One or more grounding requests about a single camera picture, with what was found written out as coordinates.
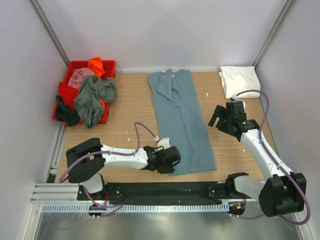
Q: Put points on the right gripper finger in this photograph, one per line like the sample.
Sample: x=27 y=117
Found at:
x=219 y=113
x=224 y=126

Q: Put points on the black t-shirt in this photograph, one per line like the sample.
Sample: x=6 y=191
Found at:
x=64 y=113

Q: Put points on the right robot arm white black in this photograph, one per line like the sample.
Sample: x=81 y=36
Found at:
x=283 y=191

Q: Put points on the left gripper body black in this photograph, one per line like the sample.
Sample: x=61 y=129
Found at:
x=166 y=168

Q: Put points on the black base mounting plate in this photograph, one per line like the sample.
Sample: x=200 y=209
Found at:
x=167 y=193

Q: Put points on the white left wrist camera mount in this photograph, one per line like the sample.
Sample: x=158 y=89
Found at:
x=162 y=142

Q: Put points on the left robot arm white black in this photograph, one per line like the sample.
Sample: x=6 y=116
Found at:
x=86 y=159

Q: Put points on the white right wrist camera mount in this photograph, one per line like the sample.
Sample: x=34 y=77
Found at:
x=236 y=98

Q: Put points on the orange t-shirt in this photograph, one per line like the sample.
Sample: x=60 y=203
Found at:
x=96 y=66

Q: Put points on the folded white t-shirt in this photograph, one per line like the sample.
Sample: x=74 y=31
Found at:
x=236 y=79

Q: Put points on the grey slotted cable duct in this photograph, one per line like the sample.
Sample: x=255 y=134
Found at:
x=91 y=209

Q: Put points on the red plastic bin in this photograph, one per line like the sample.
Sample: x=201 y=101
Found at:
x=109 y=67

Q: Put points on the blue-grey t-shirt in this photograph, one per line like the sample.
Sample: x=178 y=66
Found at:
x=179 y=118

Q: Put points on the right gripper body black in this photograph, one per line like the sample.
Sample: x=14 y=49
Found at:
x=228 y=118

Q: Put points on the pink t-shirt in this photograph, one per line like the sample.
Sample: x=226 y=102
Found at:
x=77 y=76

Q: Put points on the dark grey t-shirt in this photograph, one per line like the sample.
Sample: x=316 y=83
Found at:
x=94 y=93

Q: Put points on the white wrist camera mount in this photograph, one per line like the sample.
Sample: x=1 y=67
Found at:
x=162 y=142
x=236 y=98

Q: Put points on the red t-shirt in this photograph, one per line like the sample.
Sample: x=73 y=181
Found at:
x=68 y=94

